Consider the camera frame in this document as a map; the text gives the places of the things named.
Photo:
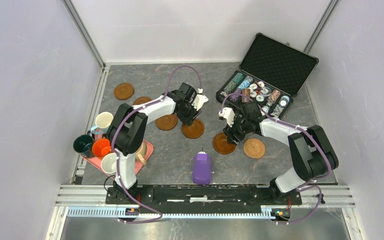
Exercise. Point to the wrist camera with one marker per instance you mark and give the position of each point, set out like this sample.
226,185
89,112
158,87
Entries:
227,114
199,101

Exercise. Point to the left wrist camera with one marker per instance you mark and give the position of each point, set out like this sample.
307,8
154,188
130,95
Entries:
199,101

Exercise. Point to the light blue mug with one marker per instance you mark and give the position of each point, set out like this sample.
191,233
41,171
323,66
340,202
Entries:
102,123

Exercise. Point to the orange mug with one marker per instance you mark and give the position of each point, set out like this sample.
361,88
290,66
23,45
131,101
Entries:
101,148

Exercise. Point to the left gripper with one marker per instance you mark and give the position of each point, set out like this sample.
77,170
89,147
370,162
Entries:
194,114

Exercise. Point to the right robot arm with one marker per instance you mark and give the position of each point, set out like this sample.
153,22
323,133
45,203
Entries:
312,154

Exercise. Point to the brown wooden coaster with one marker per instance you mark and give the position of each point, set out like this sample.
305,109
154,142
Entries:
123,91
142,100
166,122
193,131
221,144

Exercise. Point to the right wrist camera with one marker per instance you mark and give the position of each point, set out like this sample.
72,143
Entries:
227,114

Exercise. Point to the black poker chip case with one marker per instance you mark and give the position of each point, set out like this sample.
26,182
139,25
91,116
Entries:
271,65

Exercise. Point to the dark green mug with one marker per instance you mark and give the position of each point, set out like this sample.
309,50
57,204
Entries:
83,146

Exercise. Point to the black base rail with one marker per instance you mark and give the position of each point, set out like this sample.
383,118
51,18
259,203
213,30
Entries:
200,199

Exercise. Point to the white mug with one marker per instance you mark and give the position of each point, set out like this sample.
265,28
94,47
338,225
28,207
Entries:
109,164

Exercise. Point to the woven rattan coaster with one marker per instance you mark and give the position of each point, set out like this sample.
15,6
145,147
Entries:
254,148

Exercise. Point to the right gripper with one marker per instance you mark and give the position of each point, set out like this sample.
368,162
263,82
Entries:
230,131

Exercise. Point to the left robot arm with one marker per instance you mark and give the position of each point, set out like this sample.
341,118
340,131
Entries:
127,129

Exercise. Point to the purple plastic box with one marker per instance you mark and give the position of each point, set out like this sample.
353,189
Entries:
202,169

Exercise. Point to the beige mug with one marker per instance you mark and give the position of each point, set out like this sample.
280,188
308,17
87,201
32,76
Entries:
140,154

